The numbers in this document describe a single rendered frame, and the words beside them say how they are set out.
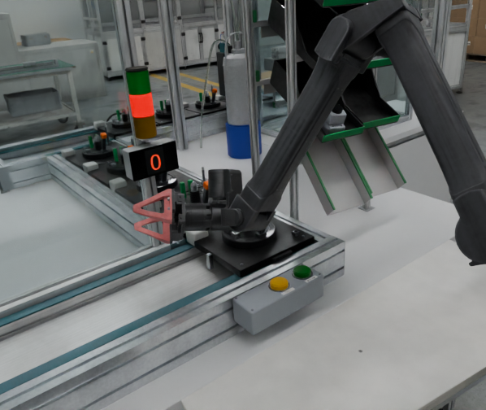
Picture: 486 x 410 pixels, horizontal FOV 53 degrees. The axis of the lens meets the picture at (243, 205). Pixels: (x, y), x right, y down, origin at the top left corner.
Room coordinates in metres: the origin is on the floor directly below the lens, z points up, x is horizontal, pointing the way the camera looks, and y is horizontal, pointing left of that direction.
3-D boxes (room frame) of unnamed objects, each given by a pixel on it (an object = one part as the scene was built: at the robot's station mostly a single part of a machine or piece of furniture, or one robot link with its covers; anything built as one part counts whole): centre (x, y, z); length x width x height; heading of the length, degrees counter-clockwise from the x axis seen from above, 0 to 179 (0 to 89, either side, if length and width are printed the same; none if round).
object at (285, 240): (1.12, -0.01, 0.96); 0.24 x 0.24 x 0.02; 36
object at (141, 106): (1.11, 0.21, 1.33); 0.05 x 0.05 x 0.05
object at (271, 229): (1.12, -0.01, 0.98); 0.14 x 0.14 x 0.02
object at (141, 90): (1.11, 0.21, 1.38); 0.05 x 0.05 x 0.05
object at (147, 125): (1.11, 0.21, 1.28); 0.05 x 0.05 x 0.05
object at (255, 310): (0.90, -0.07, 0.93); 0.21 x 0.07 x 0.06; 126
